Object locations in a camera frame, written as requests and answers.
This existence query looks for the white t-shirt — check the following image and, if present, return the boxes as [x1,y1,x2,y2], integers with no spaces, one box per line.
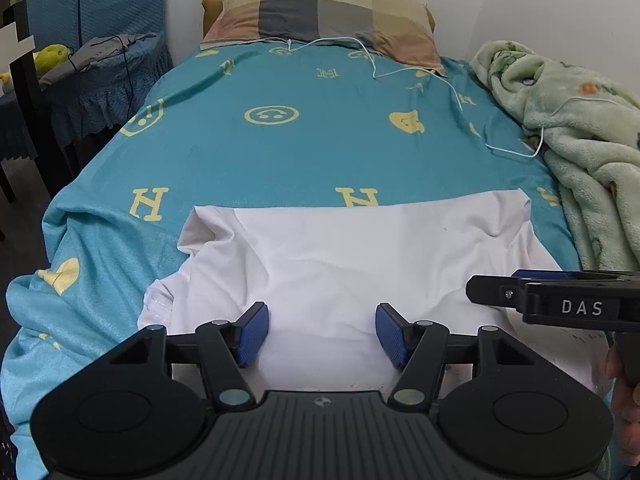
[138,191,611,394]

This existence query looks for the person right hand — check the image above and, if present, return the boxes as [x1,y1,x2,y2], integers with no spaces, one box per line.
[606,346,640,467]

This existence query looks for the green fleece blanket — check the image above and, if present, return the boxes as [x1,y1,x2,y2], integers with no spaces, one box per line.
[471,40,639,271]

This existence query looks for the teal patterned bed sheet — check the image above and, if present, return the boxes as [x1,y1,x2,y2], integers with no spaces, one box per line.
[1,44,579,479]

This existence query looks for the grey folded garment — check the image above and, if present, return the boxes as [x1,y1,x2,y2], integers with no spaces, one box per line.
[62,34,156,80]

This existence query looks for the plaid pillow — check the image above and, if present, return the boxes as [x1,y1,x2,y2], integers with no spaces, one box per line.
[202,0,446,76]

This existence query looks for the yellow green plush toy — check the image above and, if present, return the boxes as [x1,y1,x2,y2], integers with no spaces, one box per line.
[0,43,72,86]

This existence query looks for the blue covered chair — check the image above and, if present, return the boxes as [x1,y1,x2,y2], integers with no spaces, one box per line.
[25,0,172,146]

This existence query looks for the white charging cable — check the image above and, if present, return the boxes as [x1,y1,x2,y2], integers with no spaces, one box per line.
[264,36,640,160]

